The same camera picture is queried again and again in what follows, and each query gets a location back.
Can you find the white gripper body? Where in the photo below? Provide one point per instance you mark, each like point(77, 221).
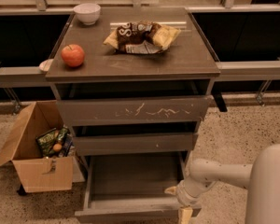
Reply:
point(183, 197)

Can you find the grey bottom drawer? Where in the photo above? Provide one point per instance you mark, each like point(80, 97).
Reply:
point(131, 187)

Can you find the grey drawer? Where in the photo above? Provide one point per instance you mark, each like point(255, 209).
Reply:
point(131, 187)
point(132, 111)
point(135, 138)

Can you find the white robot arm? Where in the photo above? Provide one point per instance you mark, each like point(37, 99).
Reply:
point(261, 179)

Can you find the grey top drawer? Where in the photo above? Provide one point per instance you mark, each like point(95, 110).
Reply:
point(132, 111)

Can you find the grey middle drawer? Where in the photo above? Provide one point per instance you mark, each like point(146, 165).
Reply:
point(135, 138)

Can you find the grey drawer cabinet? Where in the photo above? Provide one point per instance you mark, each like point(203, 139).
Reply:
point(186, 69)

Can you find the small orange fruit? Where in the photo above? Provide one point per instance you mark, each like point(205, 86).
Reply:
point(57, 147)

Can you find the cardboard box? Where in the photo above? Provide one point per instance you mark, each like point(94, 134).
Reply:
point(36, 174)

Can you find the green snack bag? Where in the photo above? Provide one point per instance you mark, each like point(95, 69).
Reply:
point(47, 140)

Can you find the brown yellow chip bag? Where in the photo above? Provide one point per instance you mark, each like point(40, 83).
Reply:
point(143, 37)

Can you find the red apple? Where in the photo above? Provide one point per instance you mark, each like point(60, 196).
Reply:
point(73, 55)

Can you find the small white round object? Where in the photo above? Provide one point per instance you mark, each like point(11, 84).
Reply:
point(45, 66)

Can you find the white ceramic bowl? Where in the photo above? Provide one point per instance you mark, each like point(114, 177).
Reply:
point(87, 13)

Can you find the grey metal rail bench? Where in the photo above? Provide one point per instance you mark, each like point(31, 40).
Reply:
point(16, 77)

